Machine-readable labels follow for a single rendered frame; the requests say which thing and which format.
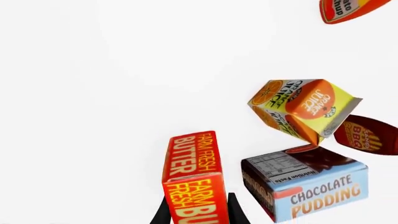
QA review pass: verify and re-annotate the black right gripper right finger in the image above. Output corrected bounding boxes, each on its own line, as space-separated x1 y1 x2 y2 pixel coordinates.
228 192 251 224

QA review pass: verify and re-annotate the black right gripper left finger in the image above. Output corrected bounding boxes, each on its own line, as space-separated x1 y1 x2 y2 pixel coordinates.
150 195 172 224

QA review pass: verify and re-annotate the red butter box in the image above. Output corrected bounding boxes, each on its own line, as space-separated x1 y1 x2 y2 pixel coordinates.
161 130 230 224

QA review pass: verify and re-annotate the chocolate pudding box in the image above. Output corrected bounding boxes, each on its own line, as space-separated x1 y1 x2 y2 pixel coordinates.
240 144 370 223

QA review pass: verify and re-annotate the orange juice carton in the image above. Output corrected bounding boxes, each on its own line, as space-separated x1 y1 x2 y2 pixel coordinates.
247 78 364 146

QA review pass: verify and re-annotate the dark red BBQ sauce bottle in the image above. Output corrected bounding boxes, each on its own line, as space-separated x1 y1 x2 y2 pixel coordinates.
333 114 398 156

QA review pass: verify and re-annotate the red tomato ketchup bottle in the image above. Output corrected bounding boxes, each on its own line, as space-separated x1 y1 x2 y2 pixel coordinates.
318 0 392 25

